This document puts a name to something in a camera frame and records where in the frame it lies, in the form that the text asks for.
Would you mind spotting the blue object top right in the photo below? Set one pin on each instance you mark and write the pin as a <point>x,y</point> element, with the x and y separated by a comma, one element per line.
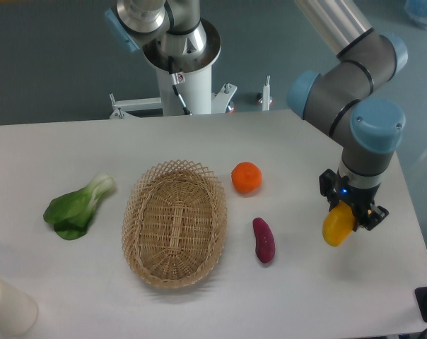
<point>417,12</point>

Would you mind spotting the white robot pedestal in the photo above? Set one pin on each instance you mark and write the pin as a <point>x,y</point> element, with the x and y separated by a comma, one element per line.
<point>183,65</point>

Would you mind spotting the yellow mango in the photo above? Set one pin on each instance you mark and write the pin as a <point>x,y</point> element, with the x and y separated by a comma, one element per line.
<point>338,224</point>

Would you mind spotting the orange tangerine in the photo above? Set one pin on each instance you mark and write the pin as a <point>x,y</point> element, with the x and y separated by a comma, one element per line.
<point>246,177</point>

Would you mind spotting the purple sweet potato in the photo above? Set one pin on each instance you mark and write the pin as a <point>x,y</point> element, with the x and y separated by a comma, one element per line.
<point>265,247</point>

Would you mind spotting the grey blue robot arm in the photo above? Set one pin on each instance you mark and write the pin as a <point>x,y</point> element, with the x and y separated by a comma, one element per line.
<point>339,103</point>

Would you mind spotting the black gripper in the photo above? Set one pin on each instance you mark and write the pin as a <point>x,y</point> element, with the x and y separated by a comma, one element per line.
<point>356,191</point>

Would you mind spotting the woven wicker basket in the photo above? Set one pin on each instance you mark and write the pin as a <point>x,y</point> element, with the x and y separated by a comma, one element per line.
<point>175,224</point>

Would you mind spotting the green bok choy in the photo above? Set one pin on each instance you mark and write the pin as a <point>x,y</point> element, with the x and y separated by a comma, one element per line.
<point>71,214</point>

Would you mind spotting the white cylindrical roll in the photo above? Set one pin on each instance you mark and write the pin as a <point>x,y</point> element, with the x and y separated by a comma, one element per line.
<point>18,310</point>

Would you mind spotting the white mount bracket frame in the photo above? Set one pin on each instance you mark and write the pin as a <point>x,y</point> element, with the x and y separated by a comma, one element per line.
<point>222,102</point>

